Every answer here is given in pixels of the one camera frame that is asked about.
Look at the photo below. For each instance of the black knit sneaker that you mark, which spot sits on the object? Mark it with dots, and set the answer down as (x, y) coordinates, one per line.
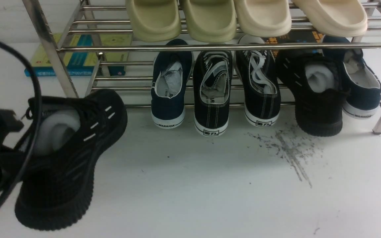
(57, 187)
(316, 84)

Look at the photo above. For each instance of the stainless steel shoe rack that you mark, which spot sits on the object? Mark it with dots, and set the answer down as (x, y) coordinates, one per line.
(83, 21)

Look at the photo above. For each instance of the black knit sneaker on rack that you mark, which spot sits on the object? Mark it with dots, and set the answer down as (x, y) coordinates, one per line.
(316, 84)

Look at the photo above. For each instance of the blue green book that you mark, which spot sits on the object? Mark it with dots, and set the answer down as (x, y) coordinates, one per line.
(81, 63)

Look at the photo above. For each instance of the navy Warrior sneaker left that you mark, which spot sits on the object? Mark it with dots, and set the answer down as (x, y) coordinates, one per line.
(171, 72)

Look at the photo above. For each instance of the navy warrior sneaker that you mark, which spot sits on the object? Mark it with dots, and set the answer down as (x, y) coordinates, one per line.
(171, 72)
(363, 84)

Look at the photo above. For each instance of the green slipper left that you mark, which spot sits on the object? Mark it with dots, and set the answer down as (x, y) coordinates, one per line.
(154, 20)

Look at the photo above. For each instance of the green slipper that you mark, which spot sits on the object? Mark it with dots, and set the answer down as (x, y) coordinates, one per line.
(154, 20)
(210, 21)

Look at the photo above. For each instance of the black canvas sneaker left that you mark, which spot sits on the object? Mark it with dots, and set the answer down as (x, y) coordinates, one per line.
(211, 78)

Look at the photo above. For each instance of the black canvas sneaker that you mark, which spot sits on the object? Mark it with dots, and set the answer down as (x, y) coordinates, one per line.
(257, 72)
(211, 78)

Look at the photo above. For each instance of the green slipper right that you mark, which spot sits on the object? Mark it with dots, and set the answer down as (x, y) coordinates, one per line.
(210, 21)

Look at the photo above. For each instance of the black canvas sneaker right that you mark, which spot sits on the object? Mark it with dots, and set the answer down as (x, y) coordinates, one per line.
(257, 72)

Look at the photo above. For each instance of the cream slipper left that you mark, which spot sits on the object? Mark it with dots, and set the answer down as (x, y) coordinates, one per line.
(264, 18)

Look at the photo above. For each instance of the cream slipper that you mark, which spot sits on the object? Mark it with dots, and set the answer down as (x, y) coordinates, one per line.
(264, 18)
(342, 18)

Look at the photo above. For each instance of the black orange book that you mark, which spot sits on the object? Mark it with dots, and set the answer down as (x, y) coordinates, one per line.
(295, 36)

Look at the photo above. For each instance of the cream slipper right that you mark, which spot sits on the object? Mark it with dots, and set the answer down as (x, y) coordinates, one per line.
(342, 18)

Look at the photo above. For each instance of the navy Warrior sneaker right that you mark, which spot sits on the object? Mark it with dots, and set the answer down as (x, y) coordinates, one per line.
(363, 84)

